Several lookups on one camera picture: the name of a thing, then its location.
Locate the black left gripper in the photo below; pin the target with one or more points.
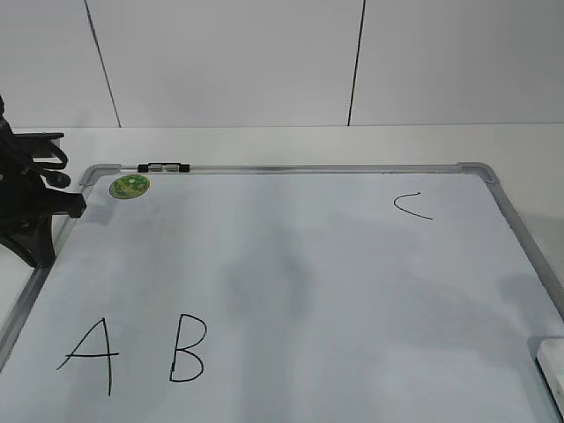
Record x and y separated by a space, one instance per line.
33 184

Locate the white whiteboard eraser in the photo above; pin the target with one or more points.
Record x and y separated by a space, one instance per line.
550 358

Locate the round green magnet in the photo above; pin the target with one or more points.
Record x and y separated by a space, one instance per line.
129 186

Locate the black silver hanger clip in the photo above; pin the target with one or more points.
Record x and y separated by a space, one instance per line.
163 168

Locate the white aluminium-framed whiteboard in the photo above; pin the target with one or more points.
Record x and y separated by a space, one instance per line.
289 294

